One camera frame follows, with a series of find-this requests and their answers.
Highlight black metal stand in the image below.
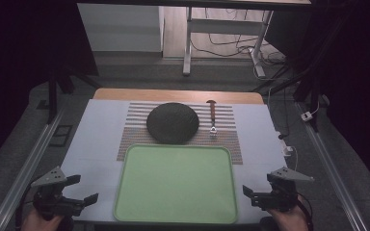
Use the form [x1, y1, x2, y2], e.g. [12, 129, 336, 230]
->
[252, 54, 323, 133]
[45, 62, 102, 125]

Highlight white table sheet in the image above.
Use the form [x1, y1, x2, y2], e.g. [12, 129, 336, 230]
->
[60, 98, 287, 224]

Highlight aluminium rail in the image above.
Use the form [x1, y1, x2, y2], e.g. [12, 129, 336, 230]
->
[296, 101, 369, 231]
[0, 108, 66, 231]

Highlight brown-handled metal utensil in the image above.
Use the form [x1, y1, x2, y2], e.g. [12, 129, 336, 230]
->
[205, 99, 219, 139]

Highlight person's right hand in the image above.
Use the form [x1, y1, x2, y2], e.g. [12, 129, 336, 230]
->
[267, 195, 309, 231]

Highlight black round plate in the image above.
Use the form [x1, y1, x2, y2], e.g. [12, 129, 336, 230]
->
[145, 102, 200, 145]

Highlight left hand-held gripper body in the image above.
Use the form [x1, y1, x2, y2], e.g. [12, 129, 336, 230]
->
[30, 166, 85, 221]

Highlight person's left hand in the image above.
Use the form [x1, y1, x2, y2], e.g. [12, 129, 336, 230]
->
[20, 208, 66, 231]

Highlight black rectangular floor frame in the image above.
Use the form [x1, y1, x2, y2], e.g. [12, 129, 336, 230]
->
[48, 124, 73, 148]

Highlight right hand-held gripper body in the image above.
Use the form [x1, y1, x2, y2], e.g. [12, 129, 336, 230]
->
[251, 167, 315, 213]

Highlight white desk frame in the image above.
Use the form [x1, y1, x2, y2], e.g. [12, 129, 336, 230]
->
[182, 6, 275, 79]

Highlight striped woven placemat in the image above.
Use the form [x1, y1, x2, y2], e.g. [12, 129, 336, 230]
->
[116, 101, 244, 166]

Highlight white plug with cable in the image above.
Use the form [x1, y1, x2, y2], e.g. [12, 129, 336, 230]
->
[279, 133, 300, 171]

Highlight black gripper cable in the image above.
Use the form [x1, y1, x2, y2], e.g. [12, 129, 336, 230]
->
[297, 192, 314, 231]

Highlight black floor cables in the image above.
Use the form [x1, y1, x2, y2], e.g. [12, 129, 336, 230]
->
[191, 8, 287, 82]

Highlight green plastic tray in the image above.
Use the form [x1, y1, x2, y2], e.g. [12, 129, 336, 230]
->
[113, 143, 239, 225]

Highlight white cabinet panel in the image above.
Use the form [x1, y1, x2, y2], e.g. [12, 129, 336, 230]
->
[76, 3, 165, 53]

